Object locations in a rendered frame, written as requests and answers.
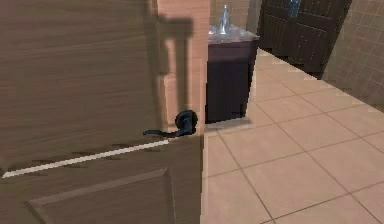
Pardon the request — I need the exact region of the dark cabinet with marble top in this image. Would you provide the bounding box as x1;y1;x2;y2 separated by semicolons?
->
204;23;261;125

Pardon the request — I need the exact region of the brown wooden room door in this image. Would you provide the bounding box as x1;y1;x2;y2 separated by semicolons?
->
0;0;211;224

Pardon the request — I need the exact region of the dark brown panelled cupboard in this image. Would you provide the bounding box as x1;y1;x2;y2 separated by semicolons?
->
257;0;353;80

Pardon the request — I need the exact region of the blue glass bottle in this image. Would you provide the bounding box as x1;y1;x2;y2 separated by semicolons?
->
287;0;302;19

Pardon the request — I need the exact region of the clear glass bottle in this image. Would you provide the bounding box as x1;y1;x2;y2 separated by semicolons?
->
217;4;232;36

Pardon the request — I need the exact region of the black lever door handle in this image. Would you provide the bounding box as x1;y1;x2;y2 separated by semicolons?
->
142;110;199;139

